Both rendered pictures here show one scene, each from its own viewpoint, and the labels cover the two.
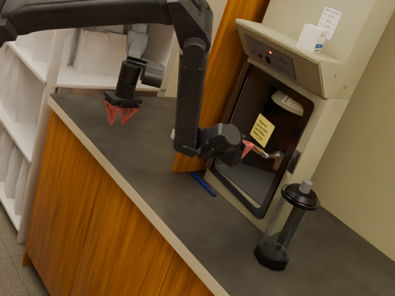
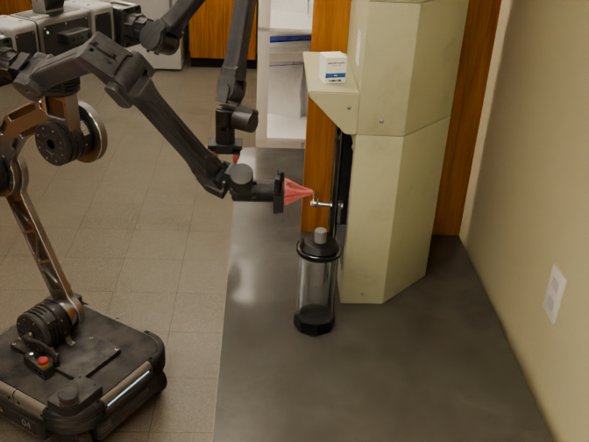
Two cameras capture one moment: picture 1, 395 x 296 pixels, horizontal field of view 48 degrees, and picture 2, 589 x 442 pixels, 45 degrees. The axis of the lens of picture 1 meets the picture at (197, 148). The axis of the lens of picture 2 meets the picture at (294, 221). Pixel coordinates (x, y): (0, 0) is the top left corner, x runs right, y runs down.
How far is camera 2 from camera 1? 1.31 m
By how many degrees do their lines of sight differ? 39
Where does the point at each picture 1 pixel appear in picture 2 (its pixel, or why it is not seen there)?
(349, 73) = (377, 104)
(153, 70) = (240, 113)
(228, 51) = not seen: hidden behind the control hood
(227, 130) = (237, 169)
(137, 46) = (223, 90)
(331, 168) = (501, 241)
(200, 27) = (106, 73)
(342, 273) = (400, 360)
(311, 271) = (355, 345)
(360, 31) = (364, 54)
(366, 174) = (520, 247)
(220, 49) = not seen: hidden behind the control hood
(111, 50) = not seen: hidden behind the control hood
